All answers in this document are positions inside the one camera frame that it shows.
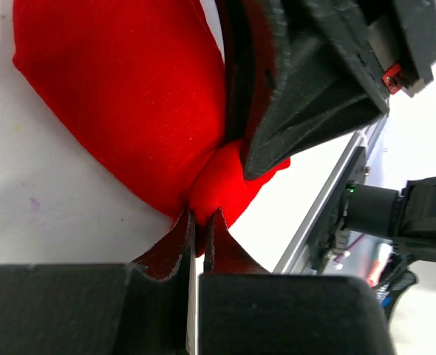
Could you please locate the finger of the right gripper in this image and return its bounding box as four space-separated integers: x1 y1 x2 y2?
216 1 276 143

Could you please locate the aluminium mounting rail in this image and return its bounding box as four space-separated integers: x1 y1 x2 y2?
273 116 388 274

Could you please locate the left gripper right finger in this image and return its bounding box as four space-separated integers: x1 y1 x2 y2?
203 209 269 274

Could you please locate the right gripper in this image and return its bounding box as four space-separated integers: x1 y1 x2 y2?
242 1 436 180

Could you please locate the red sock with white bear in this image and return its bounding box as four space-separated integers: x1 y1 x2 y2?
11 0 291 258

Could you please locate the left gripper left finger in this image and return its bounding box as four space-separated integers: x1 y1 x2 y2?
132 207 196 280

